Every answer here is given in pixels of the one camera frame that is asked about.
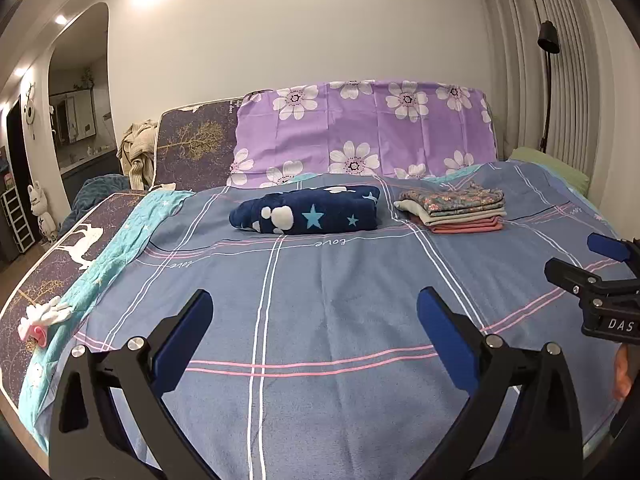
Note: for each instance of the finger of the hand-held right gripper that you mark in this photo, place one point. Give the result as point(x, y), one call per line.
point(607, 247)
point(575, 277)

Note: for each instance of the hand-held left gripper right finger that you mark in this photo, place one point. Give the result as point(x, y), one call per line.
point(445, 340)

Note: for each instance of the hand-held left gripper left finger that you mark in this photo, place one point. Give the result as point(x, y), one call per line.
point(182, 350)

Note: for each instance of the navy fleece star pajama top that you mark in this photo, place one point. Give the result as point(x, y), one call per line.
point(310, 210)

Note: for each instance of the beige clothes pile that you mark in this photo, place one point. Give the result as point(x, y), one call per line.
point(140, 150)

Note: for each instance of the person's right hand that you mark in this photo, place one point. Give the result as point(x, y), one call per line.
point(622, 370)

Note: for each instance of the green pillow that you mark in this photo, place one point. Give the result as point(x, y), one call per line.
point(550, 165)

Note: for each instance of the pink folded garment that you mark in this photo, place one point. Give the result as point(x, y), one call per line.
point(465, 228)

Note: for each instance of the blue plaid bed sheet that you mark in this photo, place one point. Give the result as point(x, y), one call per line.
point(325, 300)

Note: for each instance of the floral folded garment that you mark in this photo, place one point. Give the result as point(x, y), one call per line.
point(450, 200)

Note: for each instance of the pink and white socks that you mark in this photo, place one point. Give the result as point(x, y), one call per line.
point(42, 317)

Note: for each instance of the dark purple deer-print quilt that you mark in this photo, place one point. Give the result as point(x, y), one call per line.
point(75, 245)

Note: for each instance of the white pleated curtain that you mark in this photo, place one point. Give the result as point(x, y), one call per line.
point(590, 85)

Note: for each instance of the dark teal knitted blanket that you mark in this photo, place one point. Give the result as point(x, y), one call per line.
point(100, 187)

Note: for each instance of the white cat figurine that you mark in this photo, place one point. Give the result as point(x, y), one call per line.
point(40, 205)

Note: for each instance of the dark bathroom counter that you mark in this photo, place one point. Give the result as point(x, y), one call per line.
point(90, 167)

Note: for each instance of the dark purple tree-print headboard cushion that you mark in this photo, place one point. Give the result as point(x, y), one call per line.
point(200, 145)

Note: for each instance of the white storage rack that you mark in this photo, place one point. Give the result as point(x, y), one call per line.
point(17, 220)

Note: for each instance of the black floor lamp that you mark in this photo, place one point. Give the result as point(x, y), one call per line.
point(547, 35)

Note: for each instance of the purple floral pillow cover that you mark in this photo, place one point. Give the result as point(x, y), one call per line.
point(350, 120)

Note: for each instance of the bathroom mirror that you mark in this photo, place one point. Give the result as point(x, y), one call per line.
point(75, 115)

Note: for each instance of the white wall decoration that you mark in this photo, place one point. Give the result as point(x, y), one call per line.
point(30, 110)

